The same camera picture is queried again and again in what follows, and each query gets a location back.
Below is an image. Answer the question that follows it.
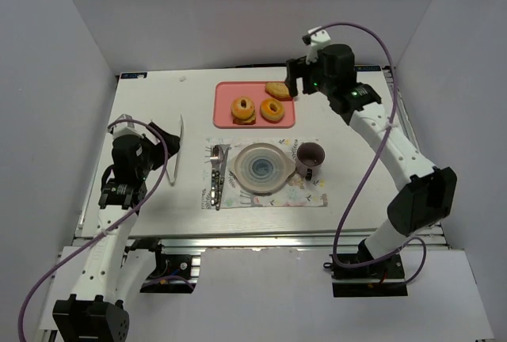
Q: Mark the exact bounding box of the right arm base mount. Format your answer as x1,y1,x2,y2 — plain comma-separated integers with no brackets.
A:
322,254,408,298

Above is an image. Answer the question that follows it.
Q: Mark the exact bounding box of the metal fork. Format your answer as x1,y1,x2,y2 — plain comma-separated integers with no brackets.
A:
209,145,220,207

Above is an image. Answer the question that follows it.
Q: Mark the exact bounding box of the clear glass plate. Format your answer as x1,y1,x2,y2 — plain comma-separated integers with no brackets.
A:
229,142,295,195

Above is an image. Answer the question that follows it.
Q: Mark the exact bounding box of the flat bread roll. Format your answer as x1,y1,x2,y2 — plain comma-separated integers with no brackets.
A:
265,82,292,101

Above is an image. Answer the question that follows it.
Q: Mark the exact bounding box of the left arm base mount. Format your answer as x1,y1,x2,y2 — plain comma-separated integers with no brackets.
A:
124,237,195,294

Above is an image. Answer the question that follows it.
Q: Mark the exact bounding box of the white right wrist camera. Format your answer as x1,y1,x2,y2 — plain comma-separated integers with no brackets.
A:
302,27,331,65

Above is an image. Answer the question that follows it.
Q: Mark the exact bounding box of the floral placemat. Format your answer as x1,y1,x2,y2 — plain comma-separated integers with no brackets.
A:
201,138,329,209

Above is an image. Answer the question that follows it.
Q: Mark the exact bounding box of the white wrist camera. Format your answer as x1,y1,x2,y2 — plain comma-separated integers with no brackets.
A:
302,27,331,65
108,113,143,145

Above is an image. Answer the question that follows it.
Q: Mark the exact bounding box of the purple mug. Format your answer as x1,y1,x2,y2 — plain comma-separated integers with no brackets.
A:
295,142,326,181

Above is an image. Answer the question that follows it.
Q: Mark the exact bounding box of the glazed donut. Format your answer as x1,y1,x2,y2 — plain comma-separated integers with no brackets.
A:
231,97,256,125
260,98,285,123

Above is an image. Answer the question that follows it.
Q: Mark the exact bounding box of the patterned handle knife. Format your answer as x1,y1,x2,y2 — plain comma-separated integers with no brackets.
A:
214,144,230,211

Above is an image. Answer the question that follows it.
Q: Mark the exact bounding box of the pink tray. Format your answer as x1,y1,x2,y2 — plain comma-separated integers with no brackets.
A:
212,82,296,129

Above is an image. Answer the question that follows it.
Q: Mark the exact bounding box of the glazed donut on bread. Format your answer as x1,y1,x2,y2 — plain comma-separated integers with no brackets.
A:
231,97,256,125

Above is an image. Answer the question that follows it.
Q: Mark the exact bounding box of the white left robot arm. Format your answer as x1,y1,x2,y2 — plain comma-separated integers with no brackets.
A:
52,114,181,341

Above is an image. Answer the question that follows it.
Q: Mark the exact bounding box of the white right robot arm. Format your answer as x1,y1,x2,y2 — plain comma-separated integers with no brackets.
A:
285,44,457,268

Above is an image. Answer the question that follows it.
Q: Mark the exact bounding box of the metal spoon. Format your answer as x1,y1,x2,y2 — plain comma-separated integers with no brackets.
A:
210,144,223,173

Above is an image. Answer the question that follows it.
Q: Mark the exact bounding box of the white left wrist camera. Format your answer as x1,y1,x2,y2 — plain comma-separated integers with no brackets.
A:
108,113,143,145

